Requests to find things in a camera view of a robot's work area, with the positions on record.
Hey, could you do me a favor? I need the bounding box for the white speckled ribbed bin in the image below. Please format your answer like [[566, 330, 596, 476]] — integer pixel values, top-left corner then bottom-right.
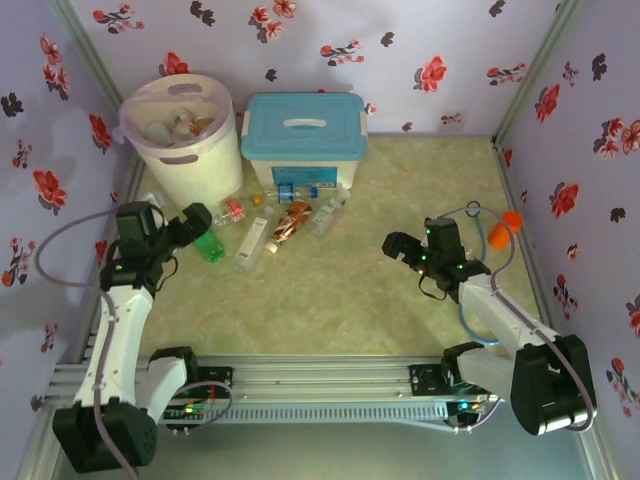
[[112, 73, 246, 214]]

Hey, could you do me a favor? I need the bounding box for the green bottle yellow cap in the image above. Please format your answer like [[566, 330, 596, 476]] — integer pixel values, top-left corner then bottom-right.
[[192, 227, 227, 265]]

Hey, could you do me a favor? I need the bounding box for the tall clear bottle white label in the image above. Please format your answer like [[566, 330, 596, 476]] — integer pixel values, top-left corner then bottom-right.
[[232, 206, 277, 274]]

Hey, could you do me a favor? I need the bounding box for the orange plastic cylinder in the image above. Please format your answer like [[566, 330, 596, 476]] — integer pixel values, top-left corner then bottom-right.
[[488, 210, 524, 250]]

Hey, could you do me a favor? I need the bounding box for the blue hose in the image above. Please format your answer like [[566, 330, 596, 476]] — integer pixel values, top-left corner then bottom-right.
[[458, 214, 501, 349]]

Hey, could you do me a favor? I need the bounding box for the white storage box blue lid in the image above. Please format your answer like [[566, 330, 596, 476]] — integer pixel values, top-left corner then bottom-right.
[[240, 92, 370, 192]]

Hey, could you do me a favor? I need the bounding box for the clear bottle red label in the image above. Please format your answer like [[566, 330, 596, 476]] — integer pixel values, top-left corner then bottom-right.
[[212, 198, 247, 227]]

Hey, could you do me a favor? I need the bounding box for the clear plastic bottle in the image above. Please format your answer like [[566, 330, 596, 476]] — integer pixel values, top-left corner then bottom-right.
[[146, 121, 172, 147]]

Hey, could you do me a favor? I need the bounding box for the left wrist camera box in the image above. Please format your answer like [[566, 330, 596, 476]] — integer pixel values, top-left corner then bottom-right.
[[139, 191, 169, 221]]

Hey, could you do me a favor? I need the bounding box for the aluminium frame cross rail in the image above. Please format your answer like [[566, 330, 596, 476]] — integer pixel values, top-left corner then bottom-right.
[[49, 355, 591, 401]]

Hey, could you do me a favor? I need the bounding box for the grey base cable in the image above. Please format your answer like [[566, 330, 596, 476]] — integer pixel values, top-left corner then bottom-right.
[[169, 382, 235, 436], [449, 389, 504, 434]]

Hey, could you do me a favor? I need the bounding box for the brown label bottle white cap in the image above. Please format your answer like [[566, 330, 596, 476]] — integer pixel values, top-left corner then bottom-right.
[[264, 198, 315, 255]]

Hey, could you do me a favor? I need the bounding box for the translucent lavender bin liner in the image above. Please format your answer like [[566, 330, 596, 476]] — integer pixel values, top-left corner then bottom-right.
[[112, 73, 235, 166]]

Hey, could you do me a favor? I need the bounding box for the aluminium frame post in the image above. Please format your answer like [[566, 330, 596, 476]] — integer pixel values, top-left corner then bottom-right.
[[44, 0, 126, 119], [492, 0, 587, 144]]

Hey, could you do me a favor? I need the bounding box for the clear bottle blue label gold cap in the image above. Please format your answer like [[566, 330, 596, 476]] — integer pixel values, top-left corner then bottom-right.
[[252, 181, 322, 207]]

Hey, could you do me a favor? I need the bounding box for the slotted grey cable duct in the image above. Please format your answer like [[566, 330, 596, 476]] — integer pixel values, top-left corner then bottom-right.
[[64, 402, 451, 426]]

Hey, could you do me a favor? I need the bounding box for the clear bottle green label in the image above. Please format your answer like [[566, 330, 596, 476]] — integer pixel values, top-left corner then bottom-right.
[[310, 187, 352, 237]]

